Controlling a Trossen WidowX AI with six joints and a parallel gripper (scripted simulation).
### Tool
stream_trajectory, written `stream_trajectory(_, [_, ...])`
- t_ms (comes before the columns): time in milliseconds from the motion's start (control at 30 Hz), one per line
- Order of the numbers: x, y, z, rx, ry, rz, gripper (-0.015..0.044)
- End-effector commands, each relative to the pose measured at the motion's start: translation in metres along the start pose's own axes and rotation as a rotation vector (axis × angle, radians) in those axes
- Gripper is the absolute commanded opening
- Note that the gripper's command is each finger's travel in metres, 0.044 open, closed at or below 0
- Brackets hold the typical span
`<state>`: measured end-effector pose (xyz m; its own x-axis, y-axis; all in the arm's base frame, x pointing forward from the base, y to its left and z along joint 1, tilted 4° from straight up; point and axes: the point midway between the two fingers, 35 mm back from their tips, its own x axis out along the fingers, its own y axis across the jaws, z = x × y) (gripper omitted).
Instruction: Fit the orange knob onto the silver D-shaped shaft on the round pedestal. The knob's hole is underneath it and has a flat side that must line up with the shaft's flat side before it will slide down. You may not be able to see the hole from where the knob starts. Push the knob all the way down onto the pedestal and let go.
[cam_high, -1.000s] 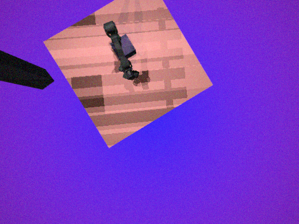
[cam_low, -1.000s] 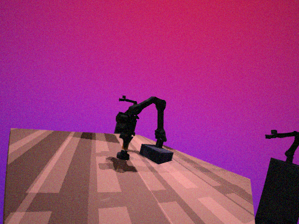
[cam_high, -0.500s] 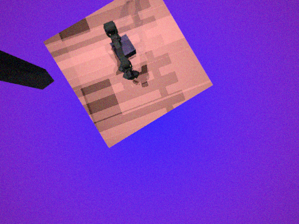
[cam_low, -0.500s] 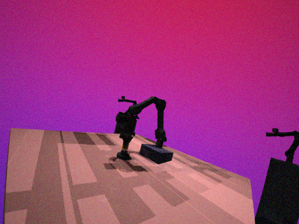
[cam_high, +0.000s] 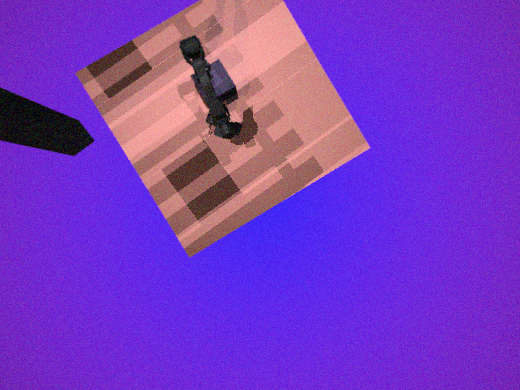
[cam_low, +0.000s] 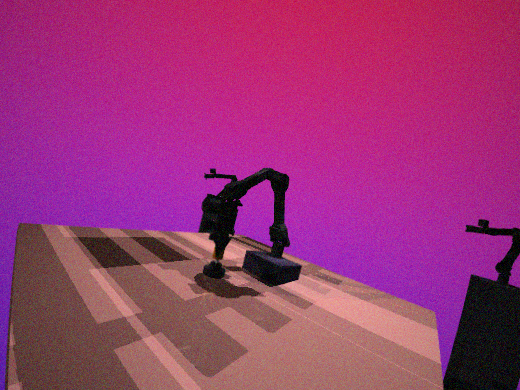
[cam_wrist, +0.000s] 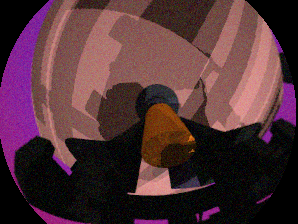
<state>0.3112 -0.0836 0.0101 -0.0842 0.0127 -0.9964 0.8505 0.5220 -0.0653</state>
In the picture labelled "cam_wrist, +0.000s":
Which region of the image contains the orange knob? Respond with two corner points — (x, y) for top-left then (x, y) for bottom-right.
(141, 104), (197, 169)

